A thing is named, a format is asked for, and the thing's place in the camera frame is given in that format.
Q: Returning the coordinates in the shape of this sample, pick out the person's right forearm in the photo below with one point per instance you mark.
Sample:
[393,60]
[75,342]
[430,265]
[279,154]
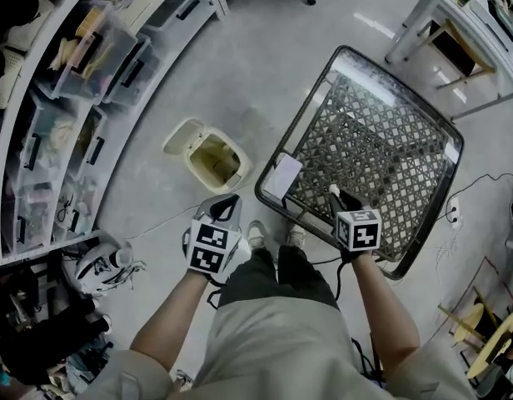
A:
[381,306]

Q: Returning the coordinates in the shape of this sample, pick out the white perforated storage basket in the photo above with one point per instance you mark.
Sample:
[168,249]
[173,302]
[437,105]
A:
[8,73]
[29,29]

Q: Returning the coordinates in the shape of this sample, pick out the white power strip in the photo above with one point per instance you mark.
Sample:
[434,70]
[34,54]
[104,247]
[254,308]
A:
[454,213]

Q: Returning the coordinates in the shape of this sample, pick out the person's left forearm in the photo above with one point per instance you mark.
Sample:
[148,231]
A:
[169,319]

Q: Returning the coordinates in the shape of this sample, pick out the person's left shoe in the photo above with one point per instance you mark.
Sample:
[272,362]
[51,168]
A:
[256,233]

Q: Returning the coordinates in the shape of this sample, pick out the white and black device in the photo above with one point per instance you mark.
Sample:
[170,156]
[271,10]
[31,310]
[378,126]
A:
[98,267]

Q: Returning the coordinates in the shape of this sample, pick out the white desk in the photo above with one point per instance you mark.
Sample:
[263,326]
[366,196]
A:
[427,2]

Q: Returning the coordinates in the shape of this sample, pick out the person's dark trousers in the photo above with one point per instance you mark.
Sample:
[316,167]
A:
[277,281]

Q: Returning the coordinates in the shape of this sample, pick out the yellow round side table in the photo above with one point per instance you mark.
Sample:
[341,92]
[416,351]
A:
[496,344]

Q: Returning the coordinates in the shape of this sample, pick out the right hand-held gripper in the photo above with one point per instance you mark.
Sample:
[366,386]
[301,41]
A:
[360,233]

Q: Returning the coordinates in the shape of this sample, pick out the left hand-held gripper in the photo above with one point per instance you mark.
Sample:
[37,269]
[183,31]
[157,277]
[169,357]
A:
[210,244]

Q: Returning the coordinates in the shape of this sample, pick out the wooden chair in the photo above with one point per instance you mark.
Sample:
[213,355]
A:
[452,54]

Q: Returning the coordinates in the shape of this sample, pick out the person's beige shirt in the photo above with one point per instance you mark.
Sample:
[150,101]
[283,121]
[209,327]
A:
[281,348]

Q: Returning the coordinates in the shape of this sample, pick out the black bag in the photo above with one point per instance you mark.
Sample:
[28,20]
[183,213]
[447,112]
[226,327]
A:
[48,340]

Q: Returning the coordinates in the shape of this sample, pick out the person's shoe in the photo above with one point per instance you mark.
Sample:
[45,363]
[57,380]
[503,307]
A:
[297,236]
[256,233]

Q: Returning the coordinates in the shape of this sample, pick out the white card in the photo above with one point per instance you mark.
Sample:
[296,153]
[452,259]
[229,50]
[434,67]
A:
[283,175]

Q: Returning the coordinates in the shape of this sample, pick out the person's right shoe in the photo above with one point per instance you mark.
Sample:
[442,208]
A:
[297,236]

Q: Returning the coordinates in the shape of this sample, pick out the shelved clear plastic storage bins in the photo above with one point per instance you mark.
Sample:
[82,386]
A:
[115,36]

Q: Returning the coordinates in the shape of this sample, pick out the cream plastic trash bin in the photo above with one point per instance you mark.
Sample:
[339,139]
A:
[217,181]

